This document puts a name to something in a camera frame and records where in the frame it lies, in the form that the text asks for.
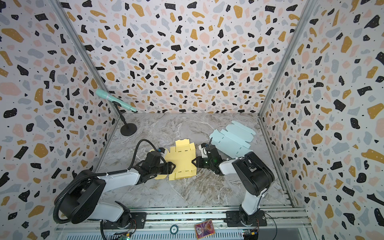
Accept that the yellow paper box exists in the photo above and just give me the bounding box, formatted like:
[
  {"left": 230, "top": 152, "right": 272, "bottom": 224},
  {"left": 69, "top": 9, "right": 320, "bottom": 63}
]
[{"left": 155, "top": 139, "right": 197, "bottom": 181}]

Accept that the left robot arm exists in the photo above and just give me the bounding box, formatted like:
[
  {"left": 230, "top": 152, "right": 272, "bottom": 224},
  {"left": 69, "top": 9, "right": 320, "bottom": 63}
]
[{"left": 53, "top": 151, "right": 176, "bottom": 229}]

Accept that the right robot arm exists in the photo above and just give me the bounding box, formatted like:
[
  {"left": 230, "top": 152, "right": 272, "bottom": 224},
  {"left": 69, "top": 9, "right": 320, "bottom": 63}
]
[{"left": 192, "top": 145, "right": 275, "bottom": 227}]

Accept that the light blue flat paper box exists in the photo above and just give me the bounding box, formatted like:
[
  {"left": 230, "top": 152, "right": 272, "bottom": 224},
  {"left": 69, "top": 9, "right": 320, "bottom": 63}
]
[{"left": 210, "top": 121, "right": 256, "bottom": 159}]

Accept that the black microphone stand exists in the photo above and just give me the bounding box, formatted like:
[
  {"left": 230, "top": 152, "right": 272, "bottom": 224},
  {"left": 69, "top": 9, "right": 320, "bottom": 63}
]
[{"left": 112, "top": 101, "right": 137, "bottom": 136}]

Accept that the round teal sticker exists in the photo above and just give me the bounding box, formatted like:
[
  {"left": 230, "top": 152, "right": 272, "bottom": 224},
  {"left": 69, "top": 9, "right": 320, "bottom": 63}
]
[{"left": 170, "top": 225, "right": 179, "bottom": 235}]

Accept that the colourful card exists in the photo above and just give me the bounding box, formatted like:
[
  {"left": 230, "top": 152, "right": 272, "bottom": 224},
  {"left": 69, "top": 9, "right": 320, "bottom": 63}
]
[{"left": 195, "top": 220, "right": 216, "bottom": 240}]

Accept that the mint green microphone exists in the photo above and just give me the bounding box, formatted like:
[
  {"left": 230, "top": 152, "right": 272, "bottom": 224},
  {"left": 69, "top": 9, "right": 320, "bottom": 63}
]
[{"left": 95, "top": 89, "right": 138, "bottom": 113}]

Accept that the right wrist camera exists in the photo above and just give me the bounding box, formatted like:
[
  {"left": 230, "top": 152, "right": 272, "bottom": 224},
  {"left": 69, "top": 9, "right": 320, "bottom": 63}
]
[{"left": 199, "top": 143, "right": 208, "bottom": 158}]

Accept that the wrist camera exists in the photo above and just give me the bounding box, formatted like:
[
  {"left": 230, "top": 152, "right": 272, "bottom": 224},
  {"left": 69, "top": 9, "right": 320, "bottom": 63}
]
[
  {"left": 157, "top": 148, "right": 167, "bottom": 154},
  {"left": 199, "top": 143, "right": 208, "bottom": 158}
]

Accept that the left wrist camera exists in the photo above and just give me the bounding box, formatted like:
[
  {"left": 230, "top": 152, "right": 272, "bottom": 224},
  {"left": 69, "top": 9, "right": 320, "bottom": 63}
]
[{"left": 157, "top": 148, "right": 167, "bottom": 154}]

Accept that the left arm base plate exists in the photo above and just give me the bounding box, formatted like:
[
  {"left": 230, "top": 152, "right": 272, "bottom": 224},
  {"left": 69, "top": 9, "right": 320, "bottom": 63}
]
[{"left": 103, "top": 212, "right": 147, "bottom": 231}]

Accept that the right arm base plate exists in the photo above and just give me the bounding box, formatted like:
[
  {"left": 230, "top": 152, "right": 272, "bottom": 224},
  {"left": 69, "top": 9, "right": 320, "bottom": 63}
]
[{"left": 224, "top": 210, "right": 267, "bottom": 228}]

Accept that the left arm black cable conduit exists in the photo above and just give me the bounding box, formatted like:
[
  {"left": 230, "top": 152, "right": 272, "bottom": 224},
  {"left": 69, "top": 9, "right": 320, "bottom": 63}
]
[{"left": 52, "top": 138, "right": 158, "bottom": 225}]

